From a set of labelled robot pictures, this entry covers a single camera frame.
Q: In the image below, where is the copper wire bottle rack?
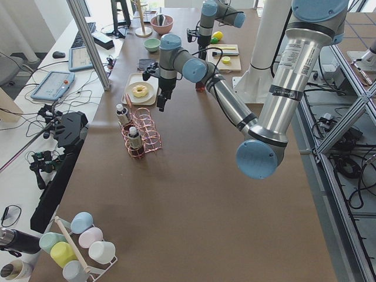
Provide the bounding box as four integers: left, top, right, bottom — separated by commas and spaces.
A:
119, 94, 162, 159

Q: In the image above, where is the black handled knife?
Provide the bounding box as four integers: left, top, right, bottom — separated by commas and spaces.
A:
211, 52, 239, 57

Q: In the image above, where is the grey cup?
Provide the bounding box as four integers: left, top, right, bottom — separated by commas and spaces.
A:
62, 260, 89, 282

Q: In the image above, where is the white cup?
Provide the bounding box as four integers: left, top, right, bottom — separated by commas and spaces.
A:
88, 241, 116, 264

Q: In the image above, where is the half lemon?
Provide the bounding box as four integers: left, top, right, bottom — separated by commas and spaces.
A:
221, 56, 231, 64

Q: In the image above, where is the green bowl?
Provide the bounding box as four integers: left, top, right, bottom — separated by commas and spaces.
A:
143, 38, 160, 52

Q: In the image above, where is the metal scoop in bowl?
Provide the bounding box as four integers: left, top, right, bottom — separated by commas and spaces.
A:
156, 7, 166, 26

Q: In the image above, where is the dark grey cloth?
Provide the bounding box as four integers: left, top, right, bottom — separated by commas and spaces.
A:
137, 58, 156, 71

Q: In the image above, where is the beige tray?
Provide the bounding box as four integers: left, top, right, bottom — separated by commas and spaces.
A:
122, 73, 159, 106

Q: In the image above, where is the aluminium frame post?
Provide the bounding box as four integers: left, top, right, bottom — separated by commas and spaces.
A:
67, 0, 110, 90

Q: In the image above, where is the white wire cup rack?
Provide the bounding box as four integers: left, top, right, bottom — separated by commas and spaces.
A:
54, 216, 118, 282

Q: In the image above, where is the pink cup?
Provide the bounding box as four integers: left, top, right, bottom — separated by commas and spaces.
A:
79, 227, 103, 249

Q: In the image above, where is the white plate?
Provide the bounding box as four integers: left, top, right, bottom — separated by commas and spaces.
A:
125, 82, 155, 103

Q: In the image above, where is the black thermos bottle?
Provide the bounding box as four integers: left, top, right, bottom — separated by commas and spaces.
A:
1, 228, 41, 257

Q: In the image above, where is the black device on desk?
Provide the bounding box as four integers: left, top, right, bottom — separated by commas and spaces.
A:
30, 112, 88, 234

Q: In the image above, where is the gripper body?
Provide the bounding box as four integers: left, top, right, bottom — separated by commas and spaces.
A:
159, 77, 177, 100
197, 35, 211, 59

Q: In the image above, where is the tea bottle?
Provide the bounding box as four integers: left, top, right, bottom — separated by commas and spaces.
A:
127, 126, 145, 159
195, 82, 206, 93
116, 103, 132, 125

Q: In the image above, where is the blue cup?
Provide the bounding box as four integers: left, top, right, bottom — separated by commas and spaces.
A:
70, 211, 93, 234

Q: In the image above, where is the black computer mouse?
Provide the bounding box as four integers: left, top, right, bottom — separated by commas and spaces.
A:
52, 51, 66, 59

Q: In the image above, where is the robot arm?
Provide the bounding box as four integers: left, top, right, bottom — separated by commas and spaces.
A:
196, 0, 246, 61
155, 1, 348, 179

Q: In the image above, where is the wooden rack handle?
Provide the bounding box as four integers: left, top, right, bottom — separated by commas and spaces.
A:
54, 216, 90, 273

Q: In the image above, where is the paper cup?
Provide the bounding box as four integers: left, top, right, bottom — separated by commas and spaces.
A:
1, 260, 33, 281

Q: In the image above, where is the yellow plastic knife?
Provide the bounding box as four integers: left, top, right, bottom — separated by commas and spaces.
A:
215, 45, 237, 50

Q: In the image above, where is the black keyboard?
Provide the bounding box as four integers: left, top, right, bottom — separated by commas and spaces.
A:
70, 22, 97, 49

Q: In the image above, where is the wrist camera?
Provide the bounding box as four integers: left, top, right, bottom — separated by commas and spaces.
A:
186, 28, 200, 43
142, 62, 160, 81

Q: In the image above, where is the yellow cup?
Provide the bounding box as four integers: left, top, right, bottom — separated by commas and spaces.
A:
50, 241, 77, 268

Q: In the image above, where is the yellow glazed donut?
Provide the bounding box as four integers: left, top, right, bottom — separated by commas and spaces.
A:
132, 84, 149, 98

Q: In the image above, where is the wooden cutting board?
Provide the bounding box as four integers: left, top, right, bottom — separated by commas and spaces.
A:
207, 44, 241, 72

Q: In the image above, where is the pink bowl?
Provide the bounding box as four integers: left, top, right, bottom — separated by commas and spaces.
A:
150, 15, 174, 35

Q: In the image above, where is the wooden stand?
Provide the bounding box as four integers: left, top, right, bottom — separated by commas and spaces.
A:
132, 0, 152, 38

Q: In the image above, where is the blue teach pendant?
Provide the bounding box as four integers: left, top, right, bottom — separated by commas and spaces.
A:
31, 71, 75, 102
68, 46, 93, 72

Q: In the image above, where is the green lime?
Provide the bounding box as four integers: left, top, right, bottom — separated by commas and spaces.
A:
210, 37, 219, 44

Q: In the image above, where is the mint green cup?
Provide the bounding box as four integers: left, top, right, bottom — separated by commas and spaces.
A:
39, 232, 67, 254

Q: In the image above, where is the blue teach pendant far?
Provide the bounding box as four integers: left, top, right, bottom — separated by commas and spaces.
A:
68, 46, 93, 72

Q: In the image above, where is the blue teach pendant near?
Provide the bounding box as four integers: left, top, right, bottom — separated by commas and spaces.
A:
31, 71, 75, 102

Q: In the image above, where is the yellow lemon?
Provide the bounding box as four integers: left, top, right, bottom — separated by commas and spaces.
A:
213, 31, 223, 41

